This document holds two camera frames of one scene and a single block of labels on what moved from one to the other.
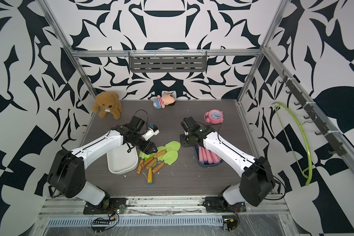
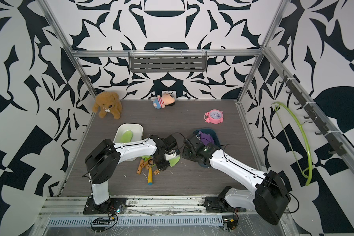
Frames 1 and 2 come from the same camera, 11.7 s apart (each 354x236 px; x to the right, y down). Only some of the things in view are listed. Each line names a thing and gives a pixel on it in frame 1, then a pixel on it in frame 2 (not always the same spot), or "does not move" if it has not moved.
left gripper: (149, 148) -> (163, 165)
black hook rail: (338, 146) does not move
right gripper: (183, 141) -> (184, 152)
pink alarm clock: (214, 116) does not move
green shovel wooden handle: (143, 156) does not move
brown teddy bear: (108, 102) does not move
